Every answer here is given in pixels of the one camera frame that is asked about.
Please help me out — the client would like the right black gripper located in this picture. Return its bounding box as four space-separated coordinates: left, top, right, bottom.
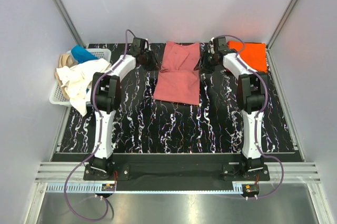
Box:
193 50 219 74

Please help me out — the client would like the salmon pink t-shirt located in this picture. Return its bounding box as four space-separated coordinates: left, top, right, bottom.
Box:
153 41 200 105

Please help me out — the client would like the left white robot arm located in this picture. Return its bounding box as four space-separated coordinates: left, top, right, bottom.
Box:
84 37 157 180

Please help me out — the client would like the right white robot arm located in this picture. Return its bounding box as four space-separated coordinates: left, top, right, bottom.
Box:
194 35 267 181

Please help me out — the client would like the folded orange t-shirt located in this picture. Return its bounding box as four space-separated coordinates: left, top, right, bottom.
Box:
239 43 267 73

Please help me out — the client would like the blue t-shirt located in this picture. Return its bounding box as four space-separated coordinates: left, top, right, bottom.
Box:
71 45 98 64

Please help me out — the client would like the white t-shirt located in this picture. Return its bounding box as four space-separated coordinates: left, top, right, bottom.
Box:
56 59 111 116

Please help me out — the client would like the beige t-shirt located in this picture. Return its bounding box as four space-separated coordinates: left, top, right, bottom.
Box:
55 53 78 89

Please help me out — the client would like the white plastic laundry basket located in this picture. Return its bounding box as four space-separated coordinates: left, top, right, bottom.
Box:
49 48 111 107

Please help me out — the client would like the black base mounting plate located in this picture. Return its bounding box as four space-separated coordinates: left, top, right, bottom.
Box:
84 153 270 193

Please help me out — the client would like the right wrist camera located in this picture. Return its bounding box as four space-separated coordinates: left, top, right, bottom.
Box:
208 37 215 54

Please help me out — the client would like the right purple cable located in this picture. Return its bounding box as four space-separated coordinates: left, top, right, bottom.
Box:
212 35 285 200

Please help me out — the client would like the left aluminium frame post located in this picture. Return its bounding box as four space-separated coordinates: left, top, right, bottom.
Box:
52 0 86 47

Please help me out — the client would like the aluminium frame post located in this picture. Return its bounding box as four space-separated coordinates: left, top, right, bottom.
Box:
266 0 299 51
52 0 86 47

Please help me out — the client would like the right aluminium frame post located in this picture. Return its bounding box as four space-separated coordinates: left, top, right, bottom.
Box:
266 0 299 51

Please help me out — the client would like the white slotted cable duct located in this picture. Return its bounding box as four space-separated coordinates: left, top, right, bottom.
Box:
46 183 260 193

